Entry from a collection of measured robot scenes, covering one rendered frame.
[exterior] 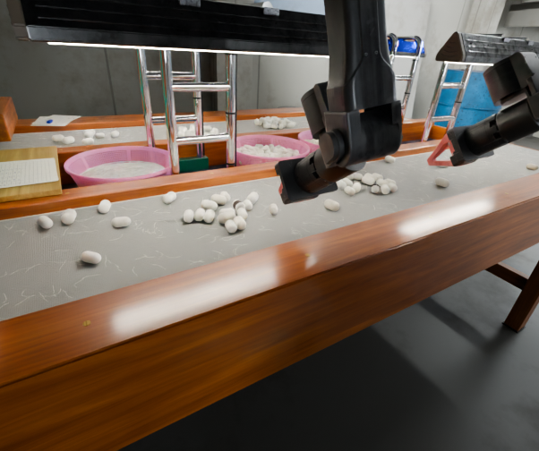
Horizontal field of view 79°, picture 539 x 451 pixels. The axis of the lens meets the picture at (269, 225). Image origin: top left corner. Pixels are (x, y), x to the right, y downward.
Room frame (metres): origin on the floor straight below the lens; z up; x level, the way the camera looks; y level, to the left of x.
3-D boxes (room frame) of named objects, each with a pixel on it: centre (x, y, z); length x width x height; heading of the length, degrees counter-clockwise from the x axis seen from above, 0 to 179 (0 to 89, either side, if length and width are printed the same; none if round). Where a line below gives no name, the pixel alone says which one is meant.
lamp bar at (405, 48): (1.66, -0.42, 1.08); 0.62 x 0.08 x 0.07; 123
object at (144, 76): (1.07, 0.35, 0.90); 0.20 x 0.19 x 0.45; 123
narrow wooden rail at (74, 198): (1.00, -0.21, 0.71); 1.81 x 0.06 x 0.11; 123
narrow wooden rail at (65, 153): (1.27, -0.03, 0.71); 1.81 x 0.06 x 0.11; 123
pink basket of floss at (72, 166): (0.81, 0.39, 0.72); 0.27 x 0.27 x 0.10
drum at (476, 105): (3.73, -2.01, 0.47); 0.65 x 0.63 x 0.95; 28
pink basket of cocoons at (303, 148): (1.05, 0.02, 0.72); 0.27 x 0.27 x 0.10
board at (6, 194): (0.69, 0.57, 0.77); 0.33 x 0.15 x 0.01; 33
